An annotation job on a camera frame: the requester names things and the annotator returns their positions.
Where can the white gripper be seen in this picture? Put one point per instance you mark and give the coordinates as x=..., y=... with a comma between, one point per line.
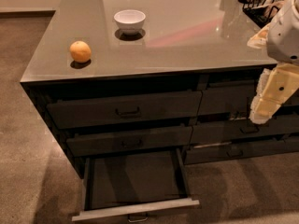
x=285, y=39

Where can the grey drawer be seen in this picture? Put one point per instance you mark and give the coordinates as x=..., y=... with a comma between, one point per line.
x=134, y=188
x=102, y=143
x=227, y=97
x=229, y=130
x=225, y=152
x=122, y=109

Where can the white ceramic bowl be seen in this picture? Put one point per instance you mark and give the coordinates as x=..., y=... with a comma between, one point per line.
x=130, y=21

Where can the grey kitchen island cabinet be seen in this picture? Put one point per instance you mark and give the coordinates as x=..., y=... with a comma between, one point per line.
x=184, y=45

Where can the orange fruit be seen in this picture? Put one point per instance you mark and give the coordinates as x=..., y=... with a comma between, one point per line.
x=80, y=52

